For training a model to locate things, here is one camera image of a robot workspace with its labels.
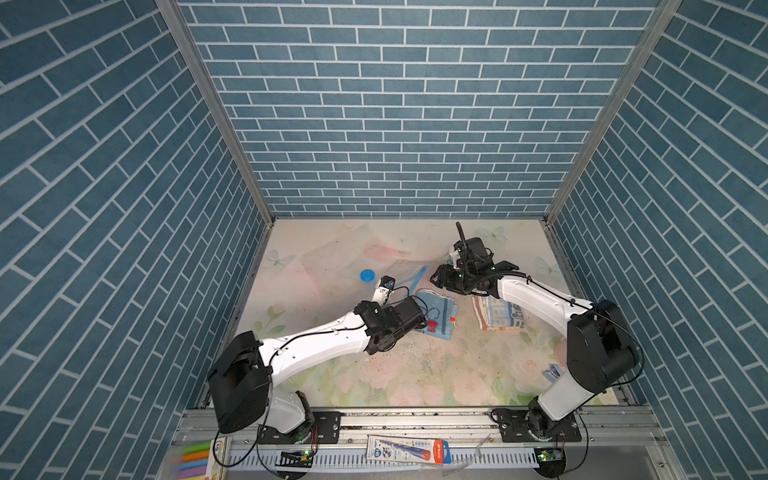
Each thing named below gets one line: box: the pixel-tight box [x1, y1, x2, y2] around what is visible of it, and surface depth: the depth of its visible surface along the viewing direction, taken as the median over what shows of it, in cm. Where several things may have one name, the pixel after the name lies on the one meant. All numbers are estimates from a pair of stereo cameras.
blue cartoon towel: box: [415, 290, 459, 341], surface depth 94 cm
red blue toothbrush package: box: [366, 435, 452, 465], surface depth 71 cm
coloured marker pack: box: [176, 436, 233, 480], surface depth 69 cm
